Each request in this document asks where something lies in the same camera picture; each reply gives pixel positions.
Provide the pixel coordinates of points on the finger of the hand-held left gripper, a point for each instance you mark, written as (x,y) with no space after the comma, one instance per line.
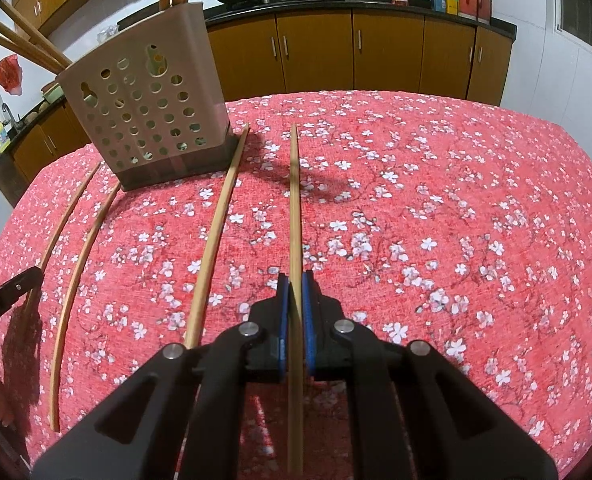
(26,280)

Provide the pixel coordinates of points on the kitchen faucet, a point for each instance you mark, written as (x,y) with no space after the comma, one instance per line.
(10,112)

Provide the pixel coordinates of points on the green basin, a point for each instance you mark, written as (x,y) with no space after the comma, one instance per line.
(51,94)

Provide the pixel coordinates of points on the wooden base cabinets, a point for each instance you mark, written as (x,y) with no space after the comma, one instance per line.
(386,50)

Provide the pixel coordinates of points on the clear plastic bag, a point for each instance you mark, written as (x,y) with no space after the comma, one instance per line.
(108,34)

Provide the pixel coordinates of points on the red plastic bag on hook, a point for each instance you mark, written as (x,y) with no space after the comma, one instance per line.
(8,74)

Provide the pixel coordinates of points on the yellow box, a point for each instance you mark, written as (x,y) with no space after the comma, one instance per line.
(452,5)

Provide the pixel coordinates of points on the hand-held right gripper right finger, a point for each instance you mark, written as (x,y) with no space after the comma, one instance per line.
(310,320)

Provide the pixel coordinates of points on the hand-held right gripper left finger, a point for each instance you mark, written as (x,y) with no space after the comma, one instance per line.
(282,320)

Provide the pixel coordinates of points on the beige perforated chopstick holder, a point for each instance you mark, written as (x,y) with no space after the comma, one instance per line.
(141,110)

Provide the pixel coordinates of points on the blue box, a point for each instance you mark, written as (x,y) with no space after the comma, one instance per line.
(439,3)

